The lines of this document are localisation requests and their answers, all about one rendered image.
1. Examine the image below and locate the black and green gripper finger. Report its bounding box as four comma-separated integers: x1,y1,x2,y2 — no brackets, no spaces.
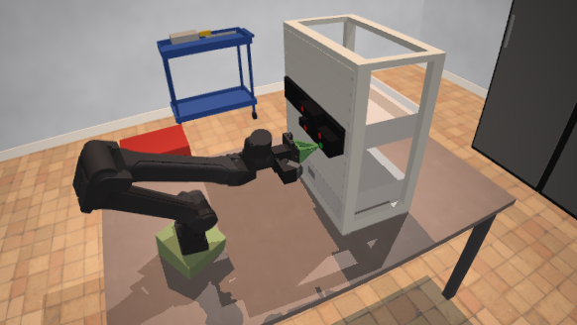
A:
293,139,319,156
299,146,319,163

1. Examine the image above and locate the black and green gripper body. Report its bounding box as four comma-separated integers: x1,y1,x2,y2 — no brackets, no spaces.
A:
271,133,299,163

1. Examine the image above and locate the white open-frame rack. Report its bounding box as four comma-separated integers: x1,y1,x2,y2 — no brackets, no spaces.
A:
284,14,446,236

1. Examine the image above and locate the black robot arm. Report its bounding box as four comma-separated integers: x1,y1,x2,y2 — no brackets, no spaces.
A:
72,129,303,256

